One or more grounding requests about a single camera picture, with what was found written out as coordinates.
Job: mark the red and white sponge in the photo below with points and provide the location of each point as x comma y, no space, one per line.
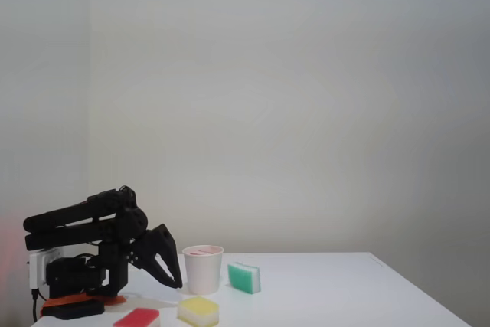
201,252
138,318

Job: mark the yellow and white sponge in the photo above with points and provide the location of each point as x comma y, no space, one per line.
198,309

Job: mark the white paper cup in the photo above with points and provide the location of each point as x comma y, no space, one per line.
203,273

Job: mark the orange base clamp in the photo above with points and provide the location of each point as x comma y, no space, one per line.
72,298

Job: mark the black table clamp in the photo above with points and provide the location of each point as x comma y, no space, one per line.
76,309

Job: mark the green and white sponge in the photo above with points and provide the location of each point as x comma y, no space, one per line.
243,277

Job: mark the white controller board holder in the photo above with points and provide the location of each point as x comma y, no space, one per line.
37,269

